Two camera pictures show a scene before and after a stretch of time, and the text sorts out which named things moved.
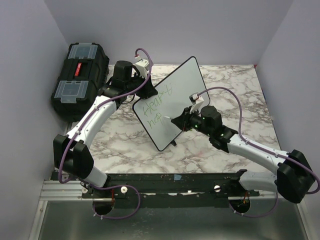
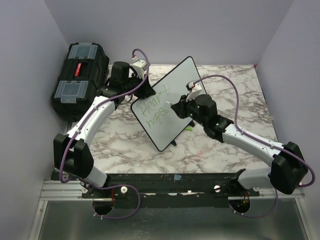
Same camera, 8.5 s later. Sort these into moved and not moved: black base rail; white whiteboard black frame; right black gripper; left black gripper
Moved: right black gripper
Not moved: left black gripper; black base rail; white whiteboard black frame
